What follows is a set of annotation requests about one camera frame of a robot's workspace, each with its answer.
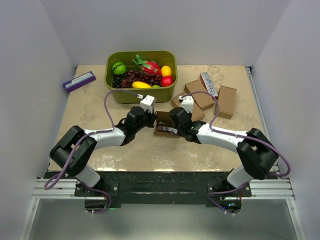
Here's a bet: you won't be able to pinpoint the brown paper box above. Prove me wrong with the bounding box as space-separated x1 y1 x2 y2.
154 111 179 138

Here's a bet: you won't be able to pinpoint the brown snack wrapper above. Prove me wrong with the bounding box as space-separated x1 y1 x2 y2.
156 121 178 135

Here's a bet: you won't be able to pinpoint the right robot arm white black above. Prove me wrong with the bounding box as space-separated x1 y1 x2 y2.
168 107 279 197

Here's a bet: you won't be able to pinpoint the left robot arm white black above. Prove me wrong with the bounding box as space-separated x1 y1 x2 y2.
44 106 157 196

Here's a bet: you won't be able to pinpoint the front folded brown box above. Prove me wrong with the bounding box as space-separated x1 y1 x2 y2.
170 92 205 122

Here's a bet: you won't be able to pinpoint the folded brown box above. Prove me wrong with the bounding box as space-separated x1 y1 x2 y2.
170 92 205 122
184 79 215 111
217 85 237 120

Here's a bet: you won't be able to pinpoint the middle folded brown box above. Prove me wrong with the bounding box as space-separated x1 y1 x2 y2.
184 79 215 111

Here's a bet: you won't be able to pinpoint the right folded brown box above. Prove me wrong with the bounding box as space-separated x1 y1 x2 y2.
217 85 237 120

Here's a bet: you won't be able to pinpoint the red white toothpaste box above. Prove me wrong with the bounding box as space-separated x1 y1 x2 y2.
199 72 218 98

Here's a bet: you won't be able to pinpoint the purple flat box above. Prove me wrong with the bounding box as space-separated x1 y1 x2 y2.
62 71 96 93

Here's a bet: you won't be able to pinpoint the small green toy fruit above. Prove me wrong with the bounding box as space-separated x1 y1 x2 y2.
151 84 161 88

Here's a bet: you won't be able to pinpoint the yellow toy mango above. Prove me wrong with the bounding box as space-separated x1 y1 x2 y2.
132 81 151 89

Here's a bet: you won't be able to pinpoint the red toy apple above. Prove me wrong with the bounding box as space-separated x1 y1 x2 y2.
160 76 174 87

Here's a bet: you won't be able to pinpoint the olive green plastic basket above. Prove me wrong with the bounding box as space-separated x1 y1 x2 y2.
104 50 178 104

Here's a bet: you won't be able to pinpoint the red toy grapes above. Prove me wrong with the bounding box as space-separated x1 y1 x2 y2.
120 70 161 88

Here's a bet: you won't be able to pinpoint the dark blue toy grapes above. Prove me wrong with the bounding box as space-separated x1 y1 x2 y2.
112 75 124 89

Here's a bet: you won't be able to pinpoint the yellow orange toy lemon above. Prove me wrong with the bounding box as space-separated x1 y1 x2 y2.
161 65 173 77

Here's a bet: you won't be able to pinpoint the pink toy dragon fruit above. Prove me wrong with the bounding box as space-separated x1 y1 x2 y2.
132 54 162 77

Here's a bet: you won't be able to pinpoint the green toy watermelon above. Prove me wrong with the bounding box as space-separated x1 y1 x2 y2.
112 61 127 75

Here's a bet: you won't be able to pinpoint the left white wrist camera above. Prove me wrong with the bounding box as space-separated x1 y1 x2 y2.
139 95 156 114

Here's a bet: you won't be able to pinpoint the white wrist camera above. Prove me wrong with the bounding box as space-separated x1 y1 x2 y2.
139 95 156 114
178 95 194 114

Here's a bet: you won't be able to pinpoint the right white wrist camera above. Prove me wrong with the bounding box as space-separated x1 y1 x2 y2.
178 95 194 114

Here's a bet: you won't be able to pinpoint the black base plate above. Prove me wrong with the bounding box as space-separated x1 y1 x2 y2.
43 170 252 209

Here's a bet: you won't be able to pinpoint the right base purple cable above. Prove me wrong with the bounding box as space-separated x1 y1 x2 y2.
207 182 251 216

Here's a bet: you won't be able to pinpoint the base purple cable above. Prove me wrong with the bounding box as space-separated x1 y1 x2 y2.
207 182 251 216
79 182 112 215

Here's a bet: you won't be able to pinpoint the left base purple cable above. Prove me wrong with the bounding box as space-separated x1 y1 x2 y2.
79 182 112 215

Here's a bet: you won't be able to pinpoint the aluminium frame rail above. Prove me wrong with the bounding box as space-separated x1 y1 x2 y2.
18 177 83 240

